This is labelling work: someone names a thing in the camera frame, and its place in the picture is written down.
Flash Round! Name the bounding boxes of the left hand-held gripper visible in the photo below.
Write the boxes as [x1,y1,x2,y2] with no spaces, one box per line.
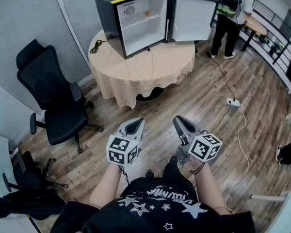
[106,117,146,166]

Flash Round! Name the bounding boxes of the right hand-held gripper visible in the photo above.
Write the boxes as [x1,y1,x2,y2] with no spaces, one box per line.
[173,116,223,166]

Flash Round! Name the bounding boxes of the black mini fridge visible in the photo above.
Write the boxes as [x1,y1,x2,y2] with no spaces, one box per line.
[94,0,220,60]

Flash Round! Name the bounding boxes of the person's right forearm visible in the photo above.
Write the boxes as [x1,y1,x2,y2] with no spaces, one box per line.
[189,160,230,216]

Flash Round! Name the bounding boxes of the person's left forearm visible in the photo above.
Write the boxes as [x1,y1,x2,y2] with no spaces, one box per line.
[89,163,122,210]

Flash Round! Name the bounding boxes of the person's black trousers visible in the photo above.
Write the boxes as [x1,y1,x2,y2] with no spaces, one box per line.
[162,154,185,181]

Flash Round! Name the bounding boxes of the round table with beige cloth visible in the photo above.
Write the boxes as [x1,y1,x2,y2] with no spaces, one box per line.
[88,29,196,110]

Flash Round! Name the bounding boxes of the black mesh office chair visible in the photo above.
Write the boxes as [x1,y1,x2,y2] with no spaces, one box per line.
[16,39,105,154]

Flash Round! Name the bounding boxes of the person's black star shirt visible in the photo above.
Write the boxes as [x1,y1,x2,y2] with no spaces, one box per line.
[50,177,257,233]

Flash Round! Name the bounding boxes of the small black office chair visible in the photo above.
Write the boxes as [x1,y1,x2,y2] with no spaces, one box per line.
[2,149,70,194]

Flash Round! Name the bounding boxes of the wooden table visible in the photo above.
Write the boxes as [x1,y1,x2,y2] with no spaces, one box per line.
[240,16,269,52]

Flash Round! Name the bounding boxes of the black jacket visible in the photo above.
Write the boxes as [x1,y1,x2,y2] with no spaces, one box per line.
[0,188,66,220]

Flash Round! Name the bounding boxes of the white table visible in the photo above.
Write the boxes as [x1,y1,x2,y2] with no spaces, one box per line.
[251,190,291,233]

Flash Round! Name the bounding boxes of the short black floor cable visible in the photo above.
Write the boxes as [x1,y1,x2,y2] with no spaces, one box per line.
[210,103,232,133]

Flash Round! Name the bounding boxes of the black wrist cord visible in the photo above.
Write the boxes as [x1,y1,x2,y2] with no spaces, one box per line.
[190,163,206,174]

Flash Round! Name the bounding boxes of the thin black cord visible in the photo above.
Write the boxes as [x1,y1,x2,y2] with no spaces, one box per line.
[120,165,131,184]

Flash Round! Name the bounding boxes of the white floor cable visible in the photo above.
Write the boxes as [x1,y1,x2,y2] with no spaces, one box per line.
[224,103,250,215]

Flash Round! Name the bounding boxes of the long black floor cable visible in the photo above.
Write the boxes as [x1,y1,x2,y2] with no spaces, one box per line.
[210,54,236,101]

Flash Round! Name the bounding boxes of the coiled black power cord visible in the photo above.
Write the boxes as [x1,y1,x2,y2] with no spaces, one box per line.
[89,39,107,54]

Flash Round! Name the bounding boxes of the white wire shelf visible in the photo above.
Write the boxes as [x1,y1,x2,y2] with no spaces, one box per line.
[122,13,162,30]

